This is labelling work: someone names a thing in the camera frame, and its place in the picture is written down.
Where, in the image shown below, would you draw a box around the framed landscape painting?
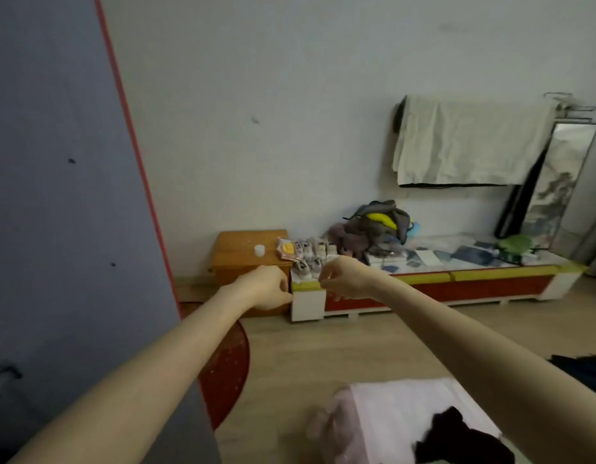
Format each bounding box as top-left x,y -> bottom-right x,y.
494,121 -> 596,251

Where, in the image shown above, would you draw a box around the person's left forearm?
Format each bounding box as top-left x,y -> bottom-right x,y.
8,284 -> 252,464

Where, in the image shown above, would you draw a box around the grey door with red edge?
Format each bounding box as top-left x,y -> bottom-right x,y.
0,0 -> 222,464

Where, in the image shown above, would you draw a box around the person's right hand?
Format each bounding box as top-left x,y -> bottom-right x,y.
318,256 -> 379,301

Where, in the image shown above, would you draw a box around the dark fabric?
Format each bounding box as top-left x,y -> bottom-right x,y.
548,353 -> 596,401

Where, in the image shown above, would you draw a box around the low red and white cabinet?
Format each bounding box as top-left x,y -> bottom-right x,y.
290,235 -> 589,323

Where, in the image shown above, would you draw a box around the black garment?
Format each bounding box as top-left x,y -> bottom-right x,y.
414,406 -> 516,464

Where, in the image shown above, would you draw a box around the white cloth cover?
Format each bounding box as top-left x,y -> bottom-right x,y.
393,95 -> 560,186

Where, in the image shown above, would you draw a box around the orange snack packet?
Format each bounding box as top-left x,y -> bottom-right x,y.
277,237 -> 303,262

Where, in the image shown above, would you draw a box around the pink cloth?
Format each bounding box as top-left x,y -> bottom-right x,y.
308,378 -> 521,464

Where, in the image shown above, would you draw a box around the person's left hand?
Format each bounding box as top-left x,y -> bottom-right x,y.
233,265 -> 294,312

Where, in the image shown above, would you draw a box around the red plastic stool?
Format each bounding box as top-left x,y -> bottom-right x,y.
180,302 -> 250,431

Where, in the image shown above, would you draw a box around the pile of grey clothes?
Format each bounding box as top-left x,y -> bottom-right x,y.
327,200 -> 414,259

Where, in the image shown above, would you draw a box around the person's right forearm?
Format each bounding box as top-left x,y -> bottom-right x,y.
370,274 -> 596,464

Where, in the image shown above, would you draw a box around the wooden side cabinet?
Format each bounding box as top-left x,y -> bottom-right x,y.
210,230 -> 294,318

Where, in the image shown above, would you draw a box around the green cloth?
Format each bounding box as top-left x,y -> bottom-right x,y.
496,235 -> 535,259

